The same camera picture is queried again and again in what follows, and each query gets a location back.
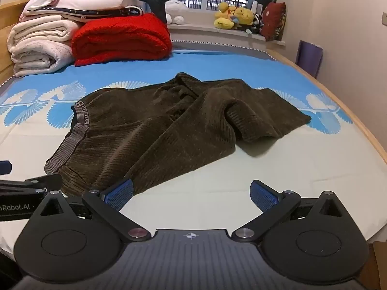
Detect white folded blanket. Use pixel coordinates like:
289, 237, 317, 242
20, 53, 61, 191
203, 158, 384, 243
7, 15, 80, 77

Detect dark trimmed folded quilt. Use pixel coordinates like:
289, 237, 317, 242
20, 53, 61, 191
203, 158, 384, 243
24, 5, 144, 19

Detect red folded blanket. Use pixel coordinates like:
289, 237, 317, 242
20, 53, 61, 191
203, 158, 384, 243
72, 13, 173, 67

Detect white window sill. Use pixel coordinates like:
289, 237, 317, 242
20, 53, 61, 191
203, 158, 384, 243
167, 22, 286, 49

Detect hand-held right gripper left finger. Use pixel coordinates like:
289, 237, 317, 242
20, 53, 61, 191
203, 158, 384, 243
39, 178, 152, 243

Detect yellow plush toy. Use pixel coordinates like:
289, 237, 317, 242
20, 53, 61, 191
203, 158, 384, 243
214, 2, 237, 30
232, 6, 255, 26

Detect dark red cushion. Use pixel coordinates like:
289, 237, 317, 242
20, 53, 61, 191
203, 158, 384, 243
260, 1, 287, 42

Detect blue and white bed sheet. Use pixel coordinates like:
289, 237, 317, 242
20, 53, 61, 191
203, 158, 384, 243
0, 48, 377, 256

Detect white pillow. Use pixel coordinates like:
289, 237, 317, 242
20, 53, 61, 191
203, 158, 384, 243
59, 0, 134, 9

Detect purple board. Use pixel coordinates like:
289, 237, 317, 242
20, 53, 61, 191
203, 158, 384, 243
295, 40, 324, 78

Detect brown corduroy pants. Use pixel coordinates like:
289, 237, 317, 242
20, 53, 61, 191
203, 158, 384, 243
44, 72, 312, 198

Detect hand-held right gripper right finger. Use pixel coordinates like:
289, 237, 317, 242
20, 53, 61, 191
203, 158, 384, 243
231, 180, 345, 243

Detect black and white plush toy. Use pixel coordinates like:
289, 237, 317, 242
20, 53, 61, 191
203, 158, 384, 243
249, 12, 265, 34

